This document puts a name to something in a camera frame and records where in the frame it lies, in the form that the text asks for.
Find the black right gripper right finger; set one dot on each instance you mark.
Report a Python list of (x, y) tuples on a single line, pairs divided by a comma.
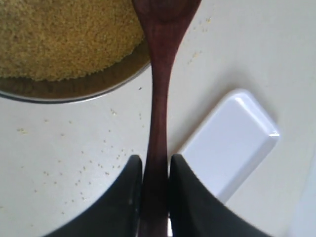
[(195, 212)]

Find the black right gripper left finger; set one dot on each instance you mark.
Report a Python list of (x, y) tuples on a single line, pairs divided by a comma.
[(115, 213)]

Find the dark wooden spoon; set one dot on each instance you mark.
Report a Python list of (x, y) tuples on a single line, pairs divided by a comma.
[(164, 23)]

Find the white rectangular plastic tray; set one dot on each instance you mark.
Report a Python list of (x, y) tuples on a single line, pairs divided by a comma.
[(230, 143)]

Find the steel bowl of yellow millet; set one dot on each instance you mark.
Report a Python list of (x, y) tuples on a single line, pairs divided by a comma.
[(61, 51)]

